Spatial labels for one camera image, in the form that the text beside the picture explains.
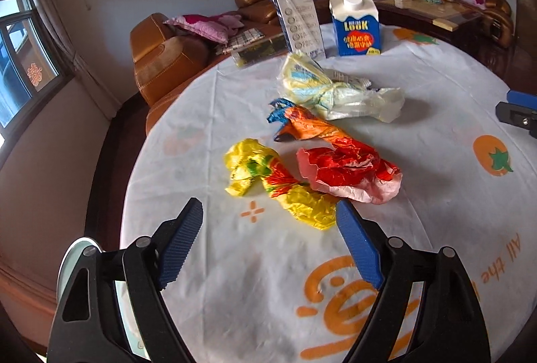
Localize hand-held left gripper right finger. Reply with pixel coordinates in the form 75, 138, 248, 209
335, 199, 491, 363

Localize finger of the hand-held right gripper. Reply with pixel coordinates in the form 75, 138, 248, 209
495, 90, 537, 138

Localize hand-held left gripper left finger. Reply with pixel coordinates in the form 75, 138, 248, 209
49, 197, 205, 363

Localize turquoise cartoon print basin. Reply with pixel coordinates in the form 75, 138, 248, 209
56, 236, 139, 363

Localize red plastic bag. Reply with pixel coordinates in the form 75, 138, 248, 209
296, 136, 403, 205

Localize white printed tablecloth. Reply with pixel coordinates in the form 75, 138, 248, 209
119, 25, 537, 363

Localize glass top coffee table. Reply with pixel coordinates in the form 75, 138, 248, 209
371, 0, 483, 49

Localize orange and blue plastic bag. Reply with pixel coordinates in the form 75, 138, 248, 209
267, 98, 357, 144

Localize pale yellow plastic bag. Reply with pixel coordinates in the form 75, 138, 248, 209
279, 51, 405, 124

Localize blue milk carton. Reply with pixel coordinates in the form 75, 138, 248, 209
328, 0, 382, 57

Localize orange leather sofa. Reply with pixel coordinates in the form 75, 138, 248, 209
130, 12, 236, 124

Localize dark snack packet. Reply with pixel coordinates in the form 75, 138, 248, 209
232, 33, 290, 68

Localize checkered cloth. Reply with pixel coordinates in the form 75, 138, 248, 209
216, 27, 266, 54

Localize white tall carton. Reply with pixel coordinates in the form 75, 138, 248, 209
268, 0, 327, 60

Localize beige curtain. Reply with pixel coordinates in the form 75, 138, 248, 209
25, 0, 120, 120

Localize sliding glass window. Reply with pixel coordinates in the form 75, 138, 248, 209
0, 0, 72, 145

